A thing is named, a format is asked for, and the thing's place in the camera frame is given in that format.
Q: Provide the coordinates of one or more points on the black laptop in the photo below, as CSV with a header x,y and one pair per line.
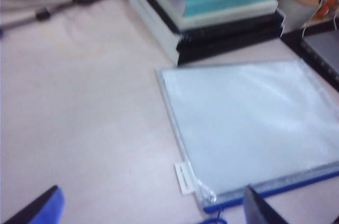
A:
x,y
323,44

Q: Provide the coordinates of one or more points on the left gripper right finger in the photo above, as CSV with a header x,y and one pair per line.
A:
x,y
258,208

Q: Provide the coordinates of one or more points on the plain white cup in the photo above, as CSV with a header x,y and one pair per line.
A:
x,y
296,4

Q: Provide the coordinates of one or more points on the white book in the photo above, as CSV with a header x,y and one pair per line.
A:
x,y
238,17

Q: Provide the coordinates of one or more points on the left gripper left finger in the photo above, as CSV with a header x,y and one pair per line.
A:
x,y
45,208

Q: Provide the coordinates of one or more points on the transparent file bag blue zipper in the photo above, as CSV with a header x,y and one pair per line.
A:
x,y
238,123

